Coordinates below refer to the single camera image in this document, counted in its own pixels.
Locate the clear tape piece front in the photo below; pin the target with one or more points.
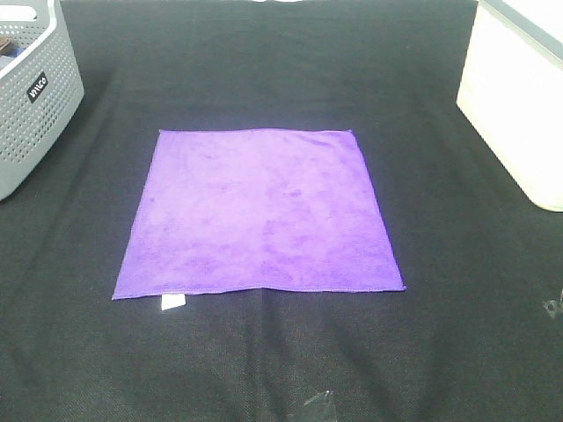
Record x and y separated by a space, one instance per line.
320 408

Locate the clear tape piece right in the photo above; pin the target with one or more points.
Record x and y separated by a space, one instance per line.
554 307

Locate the dark items in basket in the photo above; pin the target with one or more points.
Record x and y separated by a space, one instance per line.
7 54

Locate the white storage bin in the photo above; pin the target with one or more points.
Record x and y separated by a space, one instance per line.
511 92

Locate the purple microfiber towel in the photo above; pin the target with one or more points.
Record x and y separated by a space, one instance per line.
225 211

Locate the clear tape piece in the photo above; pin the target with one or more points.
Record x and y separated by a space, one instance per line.
554 307
320 408

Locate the grey perforated plastic basket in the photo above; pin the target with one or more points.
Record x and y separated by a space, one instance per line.
41 88

